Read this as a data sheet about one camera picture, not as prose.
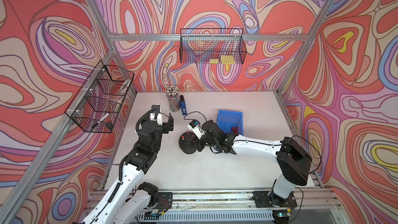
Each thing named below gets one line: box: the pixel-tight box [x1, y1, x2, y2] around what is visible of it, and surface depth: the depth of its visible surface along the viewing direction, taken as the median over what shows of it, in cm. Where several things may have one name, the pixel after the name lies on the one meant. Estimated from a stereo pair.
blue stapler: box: [179, 94, 188, 116], surface depth 110 cm
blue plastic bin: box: [216, 109, 244, 136], surface depth 100 cm
